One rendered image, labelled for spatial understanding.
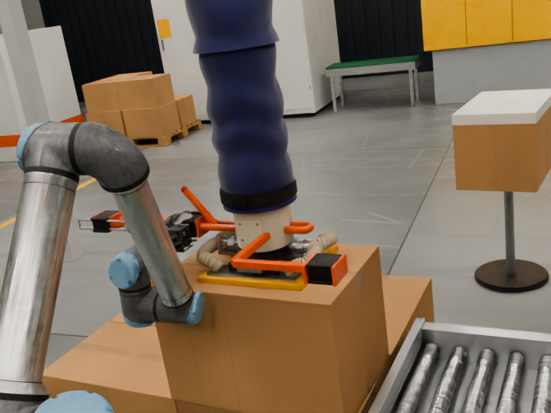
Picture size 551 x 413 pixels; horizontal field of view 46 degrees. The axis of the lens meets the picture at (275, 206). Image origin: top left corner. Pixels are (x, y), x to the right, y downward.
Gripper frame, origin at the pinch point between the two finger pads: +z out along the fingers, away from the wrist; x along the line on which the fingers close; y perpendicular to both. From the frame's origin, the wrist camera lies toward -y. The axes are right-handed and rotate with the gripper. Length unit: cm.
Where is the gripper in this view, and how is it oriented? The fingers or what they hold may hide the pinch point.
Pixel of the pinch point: (186, 223)
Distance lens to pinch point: 208.9
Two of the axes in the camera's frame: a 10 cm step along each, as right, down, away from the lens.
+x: -1.4, -9.4, -3.1
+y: 8.9, 0.2, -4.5
